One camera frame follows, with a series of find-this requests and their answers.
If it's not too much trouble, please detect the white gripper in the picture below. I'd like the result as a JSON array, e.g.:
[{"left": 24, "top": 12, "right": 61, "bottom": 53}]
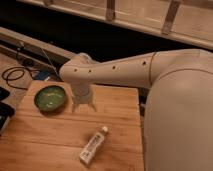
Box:
[{"left": 71, "top": 84, "right": 97, "bottom": 113}]

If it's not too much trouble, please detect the white labelled plastic bottle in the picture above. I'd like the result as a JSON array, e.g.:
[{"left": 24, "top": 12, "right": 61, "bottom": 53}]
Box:
[{"left": 79, "top": 126, "right": 108, "bottom": 166}]

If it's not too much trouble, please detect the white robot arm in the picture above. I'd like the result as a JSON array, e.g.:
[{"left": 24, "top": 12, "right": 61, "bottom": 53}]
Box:
[{"left": 59, "top": 49, "right": 213, "bottom": 171}]

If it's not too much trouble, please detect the green ceramic bowl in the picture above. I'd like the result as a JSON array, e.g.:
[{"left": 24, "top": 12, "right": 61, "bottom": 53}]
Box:
[{"left": 34, "top": 85, "right": 67, "bottom": 112}]

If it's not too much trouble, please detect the blue box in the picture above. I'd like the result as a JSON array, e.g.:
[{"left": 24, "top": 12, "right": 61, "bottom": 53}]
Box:
[{"left": 34, "top": 70, "right": 50, "bottom": 81}]

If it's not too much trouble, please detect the black device at left edge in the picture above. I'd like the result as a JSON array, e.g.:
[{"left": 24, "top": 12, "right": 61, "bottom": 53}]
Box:
[{"left": 0, "top": 87, "right": 15, "bottom": 136}]

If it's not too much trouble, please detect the white cable with plug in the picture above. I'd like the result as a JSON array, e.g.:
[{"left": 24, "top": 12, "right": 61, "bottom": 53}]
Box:
[{"left": 39, "top": 48, "right": 61, "bottom": 79}]

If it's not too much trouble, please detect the black coiled cable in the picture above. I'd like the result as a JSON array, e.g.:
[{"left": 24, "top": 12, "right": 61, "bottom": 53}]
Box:
[{"left": 1, "top": 65, "right": 38, "bottom": 90}]

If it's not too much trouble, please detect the metal window frame rail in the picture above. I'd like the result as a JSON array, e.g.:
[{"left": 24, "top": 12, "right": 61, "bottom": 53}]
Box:
[{"left": 19, "top": 0, "right": 213, "bottom": 50}]

